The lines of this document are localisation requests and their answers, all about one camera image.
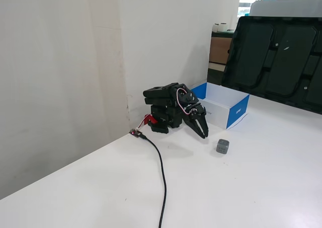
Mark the blue and white cardboard box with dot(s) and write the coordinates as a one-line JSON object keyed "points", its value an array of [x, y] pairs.
{"points": [[221, 101]]}

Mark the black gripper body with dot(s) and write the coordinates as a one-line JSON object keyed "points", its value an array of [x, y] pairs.
{"points": [[195, 115]]}

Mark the small controller board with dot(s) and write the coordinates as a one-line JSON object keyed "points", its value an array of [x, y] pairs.
{"points": [[135, 132]]}

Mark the red table clamp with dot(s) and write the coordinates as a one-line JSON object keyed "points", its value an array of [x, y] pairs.
{"points": [[150, 119]]}

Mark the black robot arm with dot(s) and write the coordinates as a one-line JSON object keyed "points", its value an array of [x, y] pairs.
{"points": [[161, 92]]}

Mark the light gray rounded panel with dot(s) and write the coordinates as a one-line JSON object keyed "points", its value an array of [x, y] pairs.
{"points": [[284, 7]]}

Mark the small gray block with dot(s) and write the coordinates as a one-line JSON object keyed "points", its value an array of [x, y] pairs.
{"points": [[222, 147]]}

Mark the black plastic packaging tray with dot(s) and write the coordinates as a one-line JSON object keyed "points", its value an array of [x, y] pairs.
{"points": [[274, 59]]}

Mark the dark shelf cabinet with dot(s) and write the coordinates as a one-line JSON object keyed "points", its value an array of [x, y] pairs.
{"points": [[216, 74]]}

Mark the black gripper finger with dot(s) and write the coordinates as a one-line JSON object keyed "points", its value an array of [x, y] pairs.
{"points": [[195, 130], [204, 126]]}

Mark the small white cup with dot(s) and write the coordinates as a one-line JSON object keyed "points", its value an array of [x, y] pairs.
{"points": [[216, 27], [223, 27]]}

